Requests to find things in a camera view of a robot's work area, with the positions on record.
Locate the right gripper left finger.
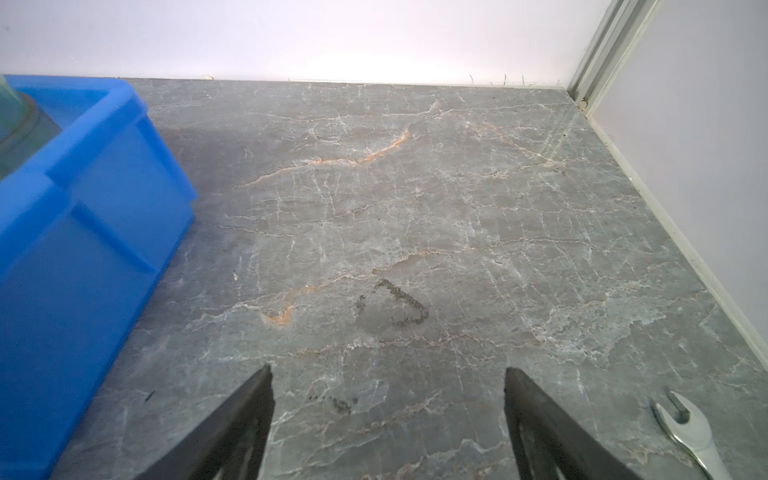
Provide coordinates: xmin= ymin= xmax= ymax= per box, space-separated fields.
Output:
xmin=138 ymin=364 xmax=275 ymax=479

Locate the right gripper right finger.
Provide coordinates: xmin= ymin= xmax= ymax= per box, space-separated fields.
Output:
xmin=504 ymin=367 xmax=639 ymax=480

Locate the green glass cup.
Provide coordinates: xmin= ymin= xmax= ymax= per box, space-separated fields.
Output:
xmin=0 ymin=75 xmax=61 ymax=179

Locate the blue plastic bin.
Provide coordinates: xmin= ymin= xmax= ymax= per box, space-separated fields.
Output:
xmin=1 ymin=75 xmax=196 ymax=479

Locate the metal wrench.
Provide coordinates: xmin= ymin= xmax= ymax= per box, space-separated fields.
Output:
xmin=652 ymin=390 xmax=733 ymax=480

